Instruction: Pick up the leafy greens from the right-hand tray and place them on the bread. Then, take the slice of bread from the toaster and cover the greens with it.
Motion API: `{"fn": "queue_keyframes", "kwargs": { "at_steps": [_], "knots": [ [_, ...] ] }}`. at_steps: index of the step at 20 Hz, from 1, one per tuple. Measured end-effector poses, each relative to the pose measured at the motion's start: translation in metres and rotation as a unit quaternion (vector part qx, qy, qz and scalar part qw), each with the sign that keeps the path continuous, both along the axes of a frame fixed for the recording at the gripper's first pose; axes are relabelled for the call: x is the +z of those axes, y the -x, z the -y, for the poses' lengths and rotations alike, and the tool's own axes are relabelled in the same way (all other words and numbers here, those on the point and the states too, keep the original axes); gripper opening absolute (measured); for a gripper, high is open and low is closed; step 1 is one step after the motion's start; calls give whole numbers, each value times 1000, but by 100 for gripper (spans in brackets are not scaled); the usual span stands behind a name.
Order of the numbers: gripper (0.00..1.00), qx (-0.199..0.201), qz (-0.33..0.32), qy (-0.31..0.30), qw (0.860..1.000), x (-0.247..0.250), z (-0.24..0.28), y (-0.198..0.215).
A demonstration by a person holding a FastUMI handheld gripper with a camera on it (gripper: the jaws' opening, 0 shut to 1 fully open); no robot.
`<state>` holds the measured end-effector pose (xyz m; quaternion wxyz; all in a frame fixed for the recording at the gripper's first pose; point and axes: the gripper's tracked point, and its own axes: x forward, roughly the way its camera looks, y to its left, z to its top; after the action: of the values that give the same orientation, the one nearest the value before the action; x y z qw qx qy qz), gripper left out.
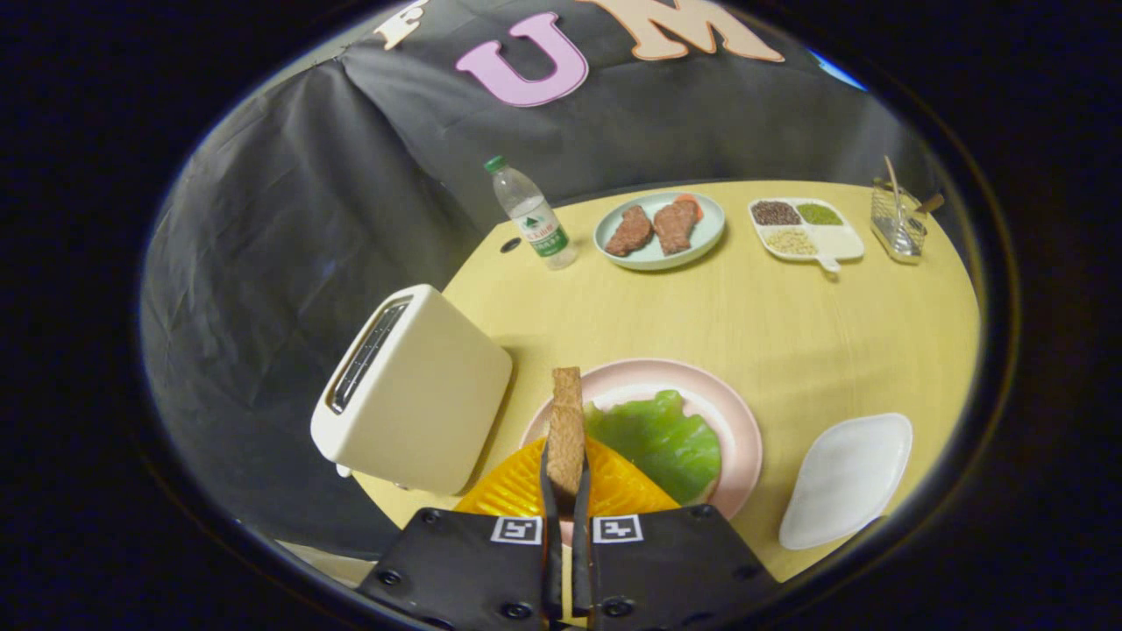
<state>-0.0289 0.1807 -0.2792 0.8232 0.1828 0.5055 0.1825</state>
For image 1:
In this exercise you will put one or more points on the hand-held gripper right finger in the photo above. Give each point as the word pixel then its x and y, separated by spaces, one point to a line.
pixel 582 561

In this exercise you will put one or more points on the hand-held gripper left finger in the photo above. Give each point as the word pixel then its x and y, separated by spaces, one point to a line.
pixel 550 561

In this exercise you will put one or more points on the plain bread slice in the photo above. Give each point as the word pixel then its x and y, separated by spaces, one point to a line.
pixel 566 429

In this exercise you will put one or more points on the green lettuce leaf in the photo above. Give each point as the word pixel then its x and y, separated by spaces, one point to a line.
pixel 657 443

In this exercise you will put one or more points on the white toaster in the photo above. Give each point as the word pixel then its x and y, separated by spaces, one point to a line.
pixel 421 403

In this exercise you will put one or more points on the pink plate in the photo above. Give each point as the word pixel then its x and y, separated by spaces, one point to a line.
pixel 741 429

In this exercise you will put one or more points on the white plate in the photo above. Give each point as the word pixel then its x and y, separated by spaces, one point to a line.
pixel 846 478

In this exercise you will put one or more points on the brown meat patty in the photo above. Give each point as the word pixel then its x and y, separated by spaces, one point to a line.
pixel 629 232
pixel 673 228

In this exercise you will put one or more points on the clear plastic water bottle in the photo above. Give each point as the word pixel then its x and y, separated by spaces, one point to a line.
pixel 535 219

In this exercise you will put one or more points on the pale green plate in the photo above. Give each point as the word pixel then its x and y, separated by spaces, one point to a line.
pixel 710 232

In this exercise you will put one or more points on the orange carrot slice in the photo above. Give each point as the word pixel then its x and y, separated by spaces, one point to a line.
pixel 692 204

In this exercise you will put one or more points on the white divided grain dish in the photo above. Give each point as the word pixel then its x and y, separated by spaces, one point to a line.
pixel 837 241

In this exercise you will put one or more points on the black backdrop cloth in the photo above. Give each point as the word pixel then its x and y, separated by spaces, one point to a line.
pixel 307 193

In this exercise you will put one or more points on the wooden utensil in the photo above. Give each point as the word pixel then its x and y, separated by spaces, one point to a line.
pixel 892 175

